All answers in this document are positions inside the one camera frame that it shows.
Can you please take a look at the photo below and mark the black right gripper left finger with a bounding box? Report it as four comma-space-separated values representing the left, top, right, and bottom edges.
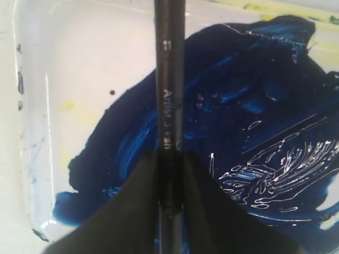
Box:
44, 152, 158, 254

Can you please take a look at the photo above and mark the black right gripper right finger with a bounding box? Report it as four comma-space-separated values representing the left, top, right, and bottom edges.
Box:
183, 152, 306, 253

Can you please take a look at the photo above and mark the black paintbrush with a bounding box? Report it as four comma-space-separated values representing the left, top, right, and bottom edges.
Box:
154, 1, 186, 253

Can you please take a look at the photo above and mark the white paint tray blue paint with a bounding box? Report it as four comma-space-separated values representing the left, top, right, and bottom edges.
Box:
13, 0, 339, 236

